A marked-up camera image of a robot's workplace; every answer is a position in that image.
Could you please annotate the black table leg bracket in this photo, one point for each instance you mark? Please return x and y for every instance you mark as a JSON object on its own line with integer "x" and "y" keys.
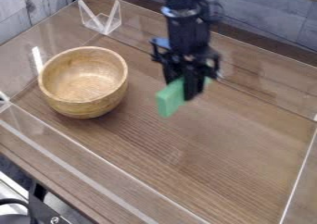
{"x": 44, "y": 214}

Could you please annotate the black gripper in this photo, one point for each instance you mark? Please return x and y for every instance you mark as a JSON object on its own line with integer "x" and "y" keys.
{"x": 203, "y": 63}

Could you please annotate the clear acrylic enclosure walls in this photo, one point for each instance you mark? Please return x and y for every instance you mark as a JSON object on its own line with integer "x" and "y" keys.
{"x": 218, "y": 164}

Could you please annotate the wooden bowl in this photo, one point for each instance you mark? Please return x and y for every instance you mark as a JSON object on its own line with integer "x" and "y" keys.
{"x": 83, "y": 81}

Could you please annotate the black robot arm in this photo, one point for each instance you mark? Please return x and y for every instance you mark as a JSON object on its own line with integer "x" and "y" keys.
{"x": 183, "y": 53}

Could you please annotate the green rectangular block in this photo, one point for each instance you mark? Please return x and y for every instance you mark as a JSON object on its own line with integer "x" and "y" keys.
{"x": 170, "y": 98}

